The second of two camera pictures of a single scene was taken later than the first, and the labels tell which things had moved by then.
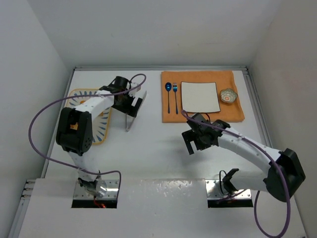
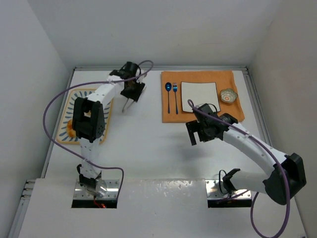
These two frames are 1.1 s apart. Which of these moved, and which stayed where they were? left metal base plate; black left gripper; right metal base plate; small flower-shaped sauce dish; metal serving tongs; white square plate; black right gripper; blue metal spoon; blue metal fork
Moved: black right gripper; black left gripper; metal serving tongs
Stayed: blue metal fork; blue metal spoon; right metal base plate; small flower-shaped sauce dish; left metal base plate; white square plate
